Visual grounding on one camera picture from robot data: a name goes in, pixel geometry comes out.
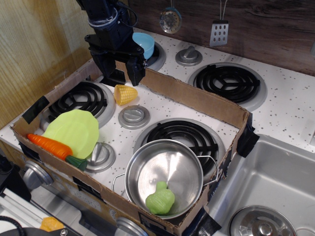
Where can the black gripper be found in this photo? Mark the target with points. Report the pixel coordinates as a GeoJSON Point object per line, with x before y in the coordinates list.
{"type": "Point", "coordinates": [113, 42]}

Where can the green toy broccoli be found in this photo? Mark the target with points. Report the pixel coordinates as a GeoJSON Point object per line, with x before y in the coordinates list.
{"type": "Point", "coordinates": [161, 201]}

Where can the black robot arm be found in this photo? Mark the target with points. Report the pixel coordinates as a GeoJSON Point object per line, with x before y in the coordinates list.
{"type": "Point", "coordinates": [109, 7]}

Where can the yellow toy corn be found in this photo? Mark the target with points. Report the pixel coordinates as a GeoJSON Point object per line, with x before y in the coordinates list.
{"type": "Point", "coordinates": [124, 94]}

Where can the blue plastic bowl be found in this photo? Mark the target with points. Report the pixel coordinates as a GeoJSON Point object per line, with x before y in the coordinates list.
{"type": "Point", "coordinates": [146, 42]}

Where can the far back burner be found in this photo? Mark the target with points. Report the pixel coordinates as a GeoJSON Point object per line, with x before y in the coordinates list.
{"type": "Point", "coordinates": [158, 58]}

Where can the silver knob centre stove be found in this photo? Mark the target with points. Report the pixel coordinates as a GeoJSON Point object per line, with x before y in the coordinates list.
{"type": "Point", "coordinates": [134, 117]}

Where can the silver knob stove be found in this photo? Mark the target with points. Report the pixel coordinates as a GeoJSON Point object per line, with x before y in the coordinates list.
{"type": "Point", "coordinates": [189, 57]}
{"type": "Point", "coordinates": [134, 117]}

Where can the hanging metal strainer spoon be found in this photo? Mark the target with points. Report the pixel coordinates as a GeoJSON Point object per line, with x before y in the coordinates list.
{"type": "Point", "coordinates": [170, 19]}

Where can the silver knob rear stove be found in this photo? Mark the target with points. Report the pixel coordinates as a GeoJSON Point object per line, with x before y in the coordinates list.
{"type": "Point", "coordinates": [189, 57]}

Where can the light green plastic plate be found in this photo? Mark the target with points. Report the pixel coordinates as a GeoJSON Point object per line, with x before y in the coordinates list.
{"type": "Point", "coordinates": [77, 129]}

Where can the silver knob near carrot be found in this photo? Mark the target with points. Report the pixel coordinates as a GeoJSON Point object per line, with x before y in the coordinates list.
{"type": "Point", "coordinates": [102, 158]}

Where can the black tape strip left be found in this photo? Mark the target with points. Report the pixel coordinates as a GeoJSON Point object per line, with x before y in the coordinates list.
{"type": "Point", "coordinates": [34, 110]}

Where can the black tape strip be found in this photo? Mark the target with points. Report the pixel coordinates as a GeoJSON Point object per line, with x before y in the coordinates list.
{"type": "Point", "coordinates": [248, 139]}
{"type": "Point", "coordinates": [34, 110]}

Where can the hanging metal slotted spatula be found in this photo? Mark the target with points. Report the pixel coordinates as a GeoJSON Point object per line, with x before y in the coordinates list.
{"type": "Point", "coordinates": [220, 27]}

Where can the orange toy carrot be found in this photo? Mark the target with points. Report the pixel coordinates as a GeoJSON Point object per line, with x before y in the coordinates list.
{"type": "Point", "coordinates": [59, 150]}

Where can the stainless steel pot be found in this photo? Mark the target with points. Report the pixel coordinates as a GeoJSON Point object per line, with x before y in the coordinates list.
{"type": "Point", "coordinates": [172, 162]}

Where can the rear right black burner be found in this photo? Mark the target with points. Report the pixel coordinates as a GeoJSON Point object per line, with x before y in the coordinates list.
{"type": "Point", "coordinates": [235, 82]}

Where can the front right black burner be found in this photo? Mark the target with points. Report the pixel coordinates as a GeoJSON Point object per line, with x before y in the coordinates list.
{"type": "Point", "coordinates": [200, 138]}

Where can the brown cardboard fence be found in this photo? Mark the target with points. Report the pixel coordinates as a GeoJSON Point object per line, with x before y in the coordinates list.
{"type": "Point", "coordinates": [214, 106]}

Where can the silver front panel knob left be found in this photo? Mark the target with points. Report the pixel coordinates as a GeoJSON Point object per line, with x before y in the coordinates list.
{"type": "Point", "coordinates": [35, 176]}

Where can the silver panel knob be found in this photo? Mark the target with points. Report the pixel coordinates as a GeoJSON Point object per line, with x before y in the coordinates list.
{"type": "Point", "coordinates": [35, 176]}
{"type": "Point", "coordinates": [126, 227]}

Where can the black tape strip right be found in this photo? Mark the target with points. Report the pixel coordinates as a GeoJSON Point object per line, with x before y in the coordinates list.
{"type": "Point", "coordinates": [248, 139]}

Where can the silver front panel knob right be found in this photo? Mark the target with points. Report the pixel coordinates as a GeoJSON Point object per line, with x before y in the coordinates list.
{"type": "Point", "coordinates": [126, 227]}

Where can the stainless steel sink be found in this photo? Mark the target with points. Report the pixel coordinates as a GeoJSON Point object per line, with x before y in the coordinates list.
{"type": "Point", "coordinates": [274, 175]}

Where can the silver pot lid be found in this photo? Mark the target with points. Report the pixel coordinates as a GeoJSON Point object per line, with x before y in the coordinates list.
{"type": "Point", "coordinates": [260, 221]}

